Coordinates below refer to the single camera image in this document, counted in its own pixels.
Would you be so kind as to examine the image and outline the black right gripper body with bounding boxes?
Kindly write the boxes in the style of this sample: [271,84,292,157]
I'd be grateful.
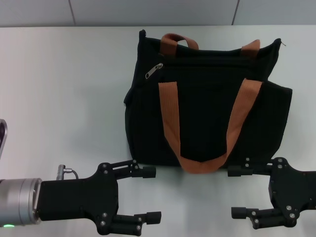
[268,157,316,228]

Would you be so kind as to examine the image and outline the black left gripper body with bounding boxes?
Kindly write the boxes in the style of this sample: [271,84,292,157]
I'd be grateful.
[38,161,120,236]

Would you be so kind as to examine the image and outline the black bag with brown handles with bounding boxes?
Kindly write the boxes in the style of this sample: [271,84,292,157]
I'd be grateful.
[123,29,293,175]

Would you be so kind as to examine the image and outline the silver zipper pull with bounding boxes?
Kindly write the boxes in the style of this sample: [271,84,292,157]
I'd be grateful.
[144,62,164,80]

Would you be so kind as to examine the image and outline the silver connector with grey cable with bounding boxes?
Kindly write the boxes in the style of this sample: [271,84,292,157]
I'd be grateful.
[57,164,79,179]

